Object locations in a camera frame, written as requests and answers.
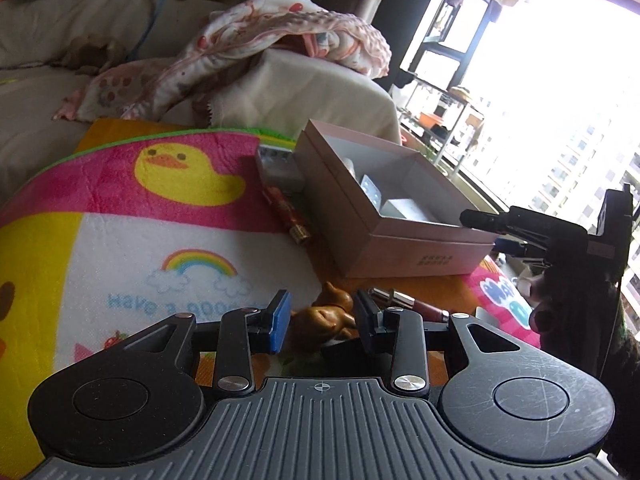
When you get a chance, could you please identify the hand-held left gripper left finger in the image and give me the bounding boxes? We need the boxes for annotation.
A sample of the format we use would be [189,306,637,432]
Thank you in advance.
[115,289,293,394]

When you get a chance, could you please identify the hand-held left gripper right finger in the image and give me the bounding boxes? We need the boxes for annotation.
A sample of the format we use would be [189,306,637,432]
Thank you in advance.
[355,287,551,396]

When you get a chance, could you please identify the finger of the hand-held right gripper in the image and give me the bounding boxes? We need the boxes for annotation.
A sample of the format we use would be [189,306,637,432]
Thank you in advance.
[492,237,551,263]
[459,205,586,248]

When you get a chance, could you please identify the brown toy dog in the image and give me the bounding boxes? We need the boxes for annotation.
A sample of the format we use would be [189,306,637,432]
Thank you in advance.
[290,281,358,353]

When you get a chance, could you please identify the pink cardboard box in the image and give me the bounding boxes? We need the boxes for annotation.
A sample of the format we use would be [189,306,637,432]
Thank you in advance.
[294,119,501,279]

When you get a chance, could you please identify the white remote control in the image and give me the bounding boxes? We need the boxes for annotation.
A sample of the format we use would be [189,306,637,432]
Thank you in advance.
[359,174,385,207]

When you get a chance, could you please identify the person's right forearm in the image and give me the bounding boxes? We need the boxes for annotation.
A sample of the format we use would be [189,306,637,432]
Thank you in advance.
[542,260,640,480]

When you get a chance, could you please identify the person's right hand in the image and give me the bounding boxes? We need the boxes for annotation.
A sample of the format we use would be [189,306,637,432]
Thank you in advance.
[529,272,563,336]

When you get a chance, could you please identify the dark red pen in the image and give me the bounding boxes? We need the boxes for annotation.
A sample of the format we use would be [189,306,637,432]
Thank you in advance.
[369,287,451,322]

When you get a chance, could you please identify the red lipstick tube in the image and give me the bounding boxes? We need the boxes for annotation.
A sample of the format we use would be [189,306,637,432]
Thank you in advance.
[264,186,312,247]

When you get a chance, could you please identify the metal storage rack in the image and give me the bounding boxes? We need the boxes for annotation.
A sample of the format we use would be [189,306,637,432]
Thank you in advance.
[400,67,486,178]

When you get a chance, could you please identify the white printed carton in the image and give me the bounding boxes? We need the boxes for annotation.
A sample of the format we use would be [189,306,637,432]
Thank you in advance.
[255,144,307,195]

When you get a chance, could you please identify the colourful printed play mat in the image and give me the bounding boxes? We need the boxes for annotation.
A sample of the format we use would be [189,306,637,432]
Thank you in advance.
[0,119,546,480]

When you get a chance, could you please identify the dark tall panel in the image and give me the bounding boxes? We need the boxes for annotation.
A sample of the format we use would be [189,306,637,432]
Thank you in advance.
[370,0,451,91]

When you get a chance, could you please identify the pink patterned blanket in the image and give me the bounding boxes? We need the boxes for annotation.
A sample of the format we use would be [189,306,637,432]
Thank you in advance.
[52,0,392,121]

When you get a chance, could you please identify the brown plush toy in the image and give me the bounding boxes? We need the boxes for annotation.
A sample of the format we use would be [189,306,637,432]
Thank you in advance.
[65,35,128,73]

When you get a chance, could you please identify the beige sofa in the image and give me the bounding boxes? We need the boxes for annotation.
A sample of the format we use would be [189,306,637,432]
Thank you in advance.
[0,0,401,186]

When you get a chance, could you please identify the blue cord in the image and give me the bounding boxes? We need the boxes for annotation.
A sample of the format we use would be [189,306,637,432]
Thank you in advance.
[132,0,168,61]

